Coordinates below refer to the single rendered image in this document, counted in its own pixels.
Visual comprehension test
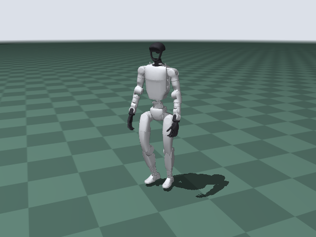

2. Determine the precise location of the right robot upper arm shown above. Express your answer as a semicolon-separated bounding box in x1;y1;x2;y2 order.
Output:
134;66;146;95

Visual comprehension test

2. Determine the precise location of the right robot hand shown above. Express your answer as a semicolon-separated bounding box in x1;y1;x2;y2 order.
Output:
127;108;135;130

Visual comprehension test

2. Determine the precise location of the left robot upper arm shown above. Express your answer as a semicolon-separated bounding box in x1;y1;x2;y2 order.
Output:
166;67;181;99

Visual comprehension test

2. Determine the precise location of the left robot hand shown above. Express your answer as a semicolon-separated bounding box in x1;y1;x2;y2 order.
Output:
167;115;180;137

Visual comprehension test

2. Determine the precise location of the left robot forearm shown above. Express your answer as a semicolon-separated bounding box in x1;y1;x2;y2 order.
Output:
173;91;182;120

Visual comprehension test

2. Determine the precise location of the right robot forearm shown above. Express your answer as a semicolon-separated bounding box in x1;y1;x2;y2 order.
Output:
129;90;140;113

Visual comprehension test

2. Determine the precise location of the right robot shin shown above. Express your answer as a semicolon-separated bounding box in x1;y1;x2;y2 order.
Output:
142;152;157;176

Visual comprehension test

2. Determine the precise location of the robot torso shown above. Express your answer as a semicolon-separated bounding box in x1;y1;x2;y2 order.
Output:
145;62;171;121

